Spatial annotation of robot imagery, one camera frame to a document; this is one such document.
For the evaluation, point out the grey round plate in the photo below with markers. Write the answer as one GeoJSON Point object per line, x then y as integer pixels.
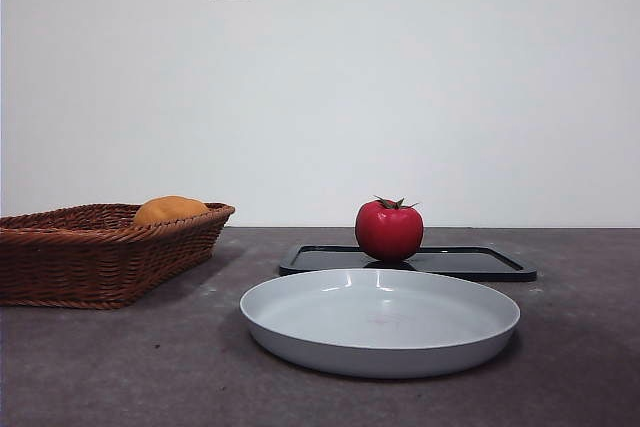
{"type": "Point", "coordinates": [380, 317]}

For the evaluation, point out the orange bread roll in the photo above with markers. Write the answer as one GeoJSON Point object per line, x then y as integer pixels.
{"type": "Point", "coordinates": [170, 209]}

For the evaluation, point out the brown wicker basket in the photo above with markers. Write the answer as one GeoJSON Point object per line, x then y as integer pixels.
{"type": "Point", "coordinates": [100, 262]}

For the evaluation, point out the red tomato with green stem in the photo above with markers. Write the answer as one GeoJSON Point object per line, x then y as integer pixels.
{"type": "Point", "coordinates": [389, 232]}

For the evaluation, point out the black rectangular tray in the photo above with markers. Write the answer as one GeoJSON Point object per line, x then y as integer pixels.
{"type": "Point", "coordinates": [475, 262]}

